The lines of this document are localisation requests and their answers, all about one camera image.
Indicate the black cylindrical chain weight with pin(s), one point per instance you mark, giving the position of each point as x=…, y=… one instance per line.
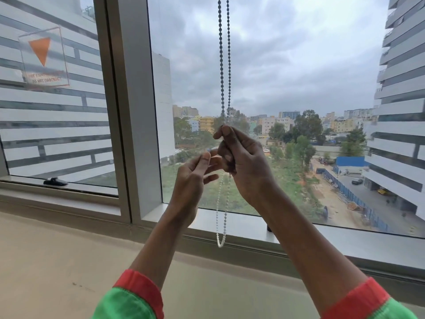
x=269, y=228

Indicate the grey aluminium window frame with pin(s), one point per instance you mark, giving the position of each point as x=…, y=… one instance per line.
x=132, y=129

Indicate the person's left hand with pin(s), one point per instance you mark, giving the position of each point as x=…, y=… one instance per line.
x=187, y=192

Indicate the white grey-striped building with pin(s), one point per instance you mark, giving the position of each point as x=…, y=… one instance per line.
x=49, y=129

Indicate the person's left forearm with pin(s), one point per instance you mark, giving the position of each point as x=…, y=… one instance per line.
x=162, y=249

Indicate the person's right green sleeve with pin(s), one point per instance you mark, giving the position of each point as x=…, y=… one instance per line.
x=365, y=302

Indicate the person's green sleeve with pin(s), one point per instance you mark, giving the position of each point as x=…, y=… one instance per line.
x=365, y=302
x=132, y=299

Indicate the person's right hand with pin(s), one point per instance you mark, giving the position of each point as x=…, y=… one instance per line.
x=249, y=166

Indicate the tall white balconied building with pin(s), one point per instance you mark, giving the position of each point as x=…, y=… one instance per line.
x=398, y=156

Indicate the orange triangle window sticker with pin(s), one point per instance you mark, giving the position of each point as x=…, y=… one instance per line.
x=43, y=58

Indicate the person's right forearm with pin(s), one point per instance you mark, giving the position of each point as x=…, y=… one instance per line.
x=308, y=255

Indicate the person's left green sleeve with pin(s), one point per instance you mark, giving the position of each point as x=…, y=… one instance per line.
x=132, y=299

